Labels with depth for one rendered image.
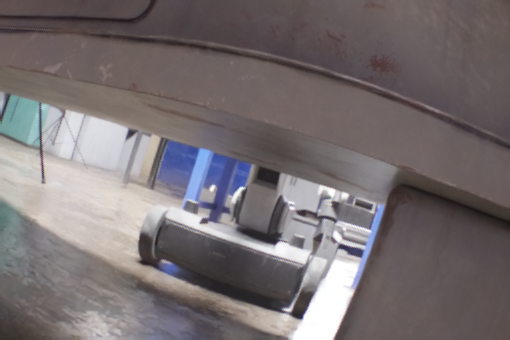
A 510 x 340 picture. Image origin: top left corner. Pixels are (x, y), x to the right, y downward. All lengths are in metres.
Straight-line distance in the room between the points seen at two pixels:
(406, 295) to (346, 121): 0.21
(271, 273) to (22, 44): 1.13
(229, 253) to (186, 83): 1.10
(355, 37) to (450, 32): 0.16
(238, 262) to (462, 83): 1.09
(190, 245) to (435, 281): 1.14
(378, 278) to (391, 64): 0.28
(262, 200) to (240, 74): 1.31
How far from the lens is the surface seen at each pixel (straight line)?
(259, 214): 1.77
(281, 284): 1.54
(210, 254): 1.57
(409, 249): 0.54
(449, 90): 0.64
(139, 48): 0.53
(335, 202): 2.03
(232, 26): 0.68
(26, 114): 5.35
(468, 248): 0.55
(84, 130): 5.79
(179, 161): 8.63
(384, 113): 0.45
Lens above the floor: 0.34
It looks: 1 degrees up
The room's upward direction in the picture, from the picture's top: 18 degrees clockwise
